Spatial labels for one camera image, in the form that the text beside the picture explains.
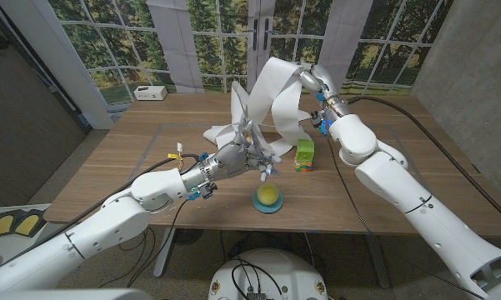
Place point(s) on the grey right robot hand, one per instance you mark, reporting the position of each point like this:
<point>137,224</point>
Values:
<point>327,83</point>

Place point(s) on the yellow tennis ball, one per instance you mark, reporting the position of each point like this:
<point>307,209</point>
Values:
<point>268,194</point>

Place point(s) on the small blue plate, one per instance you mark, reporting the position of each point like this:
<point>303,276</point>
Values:
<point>267,209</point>

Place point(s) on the yellow black foot pedal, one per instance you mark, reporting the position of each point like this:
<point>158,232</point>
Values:
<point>30,223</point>
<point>1,225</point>

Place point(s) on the multicoloured puzzle cube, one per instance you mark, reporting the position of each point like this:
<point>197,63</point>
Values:
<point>302,166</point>

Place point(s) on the grey table leg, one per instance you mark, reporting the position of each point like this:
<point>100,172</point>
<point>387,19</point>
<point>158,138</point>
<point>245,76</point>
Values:
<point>378,260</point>

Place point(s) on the white receipt paper strip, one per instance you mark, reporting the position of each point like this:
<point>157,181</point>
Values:
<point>271,83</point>

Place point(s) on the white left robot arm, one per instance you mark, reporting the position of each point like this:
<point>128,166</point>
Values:
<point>100,229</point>

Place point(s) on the printed window forest backdrop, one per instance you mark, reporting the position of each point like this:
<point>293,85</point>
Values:
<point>191,54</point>

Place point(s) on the dark brown door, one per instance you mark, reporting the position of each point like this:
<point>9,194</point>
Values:
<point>25,125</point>

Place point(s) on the white socket box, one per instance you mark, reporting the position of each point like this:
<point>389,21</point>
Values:
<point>150,92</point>

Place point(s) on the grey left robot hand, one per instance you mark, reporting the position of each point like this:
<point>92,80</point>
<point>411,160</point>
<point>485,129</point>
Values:
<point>227,160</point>

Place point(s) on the green cube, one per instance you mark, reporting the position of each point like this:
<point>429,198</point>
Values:
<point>305,150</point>

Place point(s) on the white floor platform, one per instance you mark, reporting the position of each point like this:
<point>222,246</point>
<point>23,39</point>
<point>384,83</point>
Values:
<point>25,243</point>

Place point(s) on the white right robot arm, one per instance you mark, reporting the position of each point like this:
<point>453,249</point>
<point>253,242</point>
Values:
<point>400,187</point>

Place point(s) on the white table leg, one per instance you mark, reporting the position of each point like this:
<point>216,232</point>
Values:
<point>164,254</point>

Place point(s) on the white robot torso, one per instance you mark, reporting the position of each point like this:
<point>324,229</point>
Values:
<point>292,271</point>

